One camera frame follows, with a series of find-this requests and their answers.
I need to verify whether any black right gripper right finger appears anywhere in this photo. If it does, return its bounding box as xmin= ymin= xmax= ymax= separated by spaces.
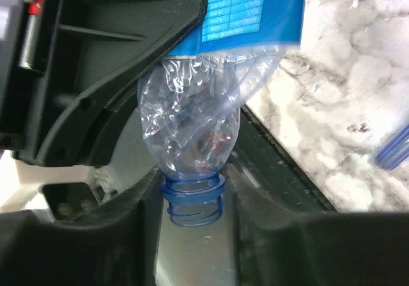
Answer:
xmin=226 ymin=164 xmax=408 ymax=285

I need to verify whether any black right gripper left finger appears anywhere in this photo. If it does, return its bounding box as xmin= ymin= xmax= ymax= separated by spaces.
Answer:
xmin=1 ymin=168 xmax=163 ymax=285

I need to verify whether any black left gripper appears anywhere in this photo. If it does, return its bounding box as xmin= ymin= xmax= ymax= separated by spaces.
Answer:
xmin=1 ymin=0 xmax=207 ymax=167

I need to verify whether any crushed blue label water bottle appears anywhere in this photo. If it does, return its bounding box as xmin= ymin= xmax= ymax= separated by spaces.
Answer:
xmin=138 ymin=0 xmax=305 ymax=227

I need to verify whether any red blue screwdriver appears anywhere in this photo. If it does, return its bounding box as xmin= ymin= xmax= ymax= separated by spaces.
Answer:
xmin=374 ymin=126 xmax=408 ymax=170

